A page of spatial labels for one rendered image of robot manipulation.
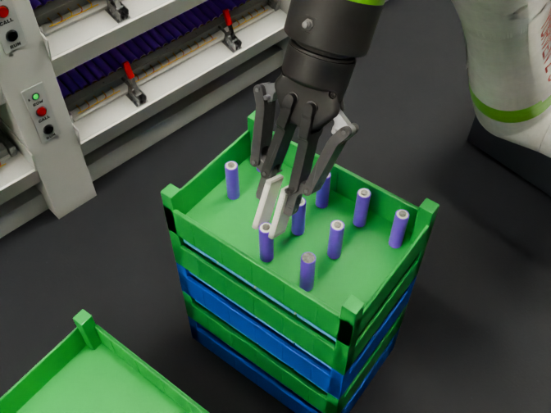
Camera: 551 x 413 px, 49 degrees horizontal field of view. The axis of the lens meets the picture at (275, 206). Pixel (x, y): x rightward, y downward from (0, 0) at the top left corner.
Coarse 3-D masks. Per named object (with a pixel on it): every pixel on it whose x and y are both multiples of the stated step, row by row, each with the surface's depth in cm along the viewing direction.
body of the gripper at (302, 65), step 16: (288, 48) 64; (304, 48) 62; (288, 64) 64; (304, 64) 62; (320, 64) 62; (336, 64) 62; (352, 64) 63; (288, 80) 67; (304, 80) 63; (320, 80) 62; (336, 80) 63; (304, 96) 66; (320, 96) 65; (336, 96) 64; (320, 112) 66; (336, 112) 65; (320, 128) 68
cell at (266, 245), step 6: (264, 222) 75; (258, 228) 75; (264, 228) 75; (270, 228) 75; (264, 234) 75; (264, 240) 75; (270, 240) 76; (264, 246) 76; (270, 246) 77; (264, 252) 77; (270, 252) 78; (264, 258) 78; (270, 258) 79
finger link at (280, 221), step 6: (288, 186) 72; (282, 192) 71; (282, 198) 71; (282, 204) 72; (276, 210) 72; (282, 210) 72; (276, 216) 73; (282, 216) 73; (288, 216) 75; (276, 222) 73; (282, 222) 74; (276, 228) 73; (282, 228) 75; (270, 234) 74; (276, 234) 74
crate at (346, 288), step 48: (240, 144) 90; (192, 192) 85; (240, 192) 89; (336, 192) 89; (384, 192) 82; (192, 240) 82; (240, 240) 83; (288, 240) 83; (384, 240) 83; (288, 288) 73; (336, 288) 78; (384, 288) 73; (336, 336) 73
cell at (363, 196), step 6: (360, 192) 80; (366, 192) 80; (360, 198) 80; (366, 198) 80; (360, 204) 81; (366, 204) 81; (354, 210) 83; (360, 210) 82; (366, 210) 82; (354, 216) 84; (360, 216) 83; (366, 216) 83; (354, 222) 84; (360, 222) 84
